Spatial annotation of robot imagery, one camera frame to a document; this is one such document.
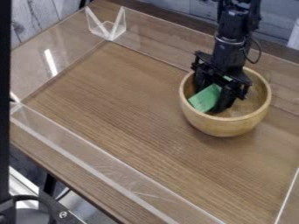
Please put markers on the green rectangular block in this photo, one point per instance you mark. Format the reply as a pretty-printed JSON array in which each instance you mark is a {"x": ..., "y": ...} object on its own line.
[{"x": 202, "y": 100}]

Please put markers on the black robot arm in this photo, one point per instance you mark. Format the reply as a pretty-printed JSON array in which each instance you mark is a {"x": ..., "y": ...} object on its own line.
[{"x": 237, "y": 19}]

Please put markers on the brown wooden bowl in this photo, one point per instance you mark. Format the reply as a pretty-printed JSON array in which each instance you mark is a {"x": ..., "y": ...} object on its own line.
[{"x": 239, "y": 119}]

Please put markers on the clear acrylic tray wall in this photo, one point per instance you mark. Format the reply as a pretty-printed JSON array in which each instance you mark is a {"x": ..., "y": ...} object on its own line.
[{"x": 96, "y": 117}]

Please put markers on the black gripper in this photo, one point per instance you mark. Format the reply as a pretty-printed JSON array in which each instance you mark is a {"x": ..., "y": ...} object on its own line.
[{"x": 221, "y": 67}]

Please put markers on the black table leg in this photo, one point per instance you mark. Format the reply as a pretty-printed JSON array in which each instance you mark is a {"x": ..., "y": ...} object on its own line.
[{"x": 49, "y": 184}]

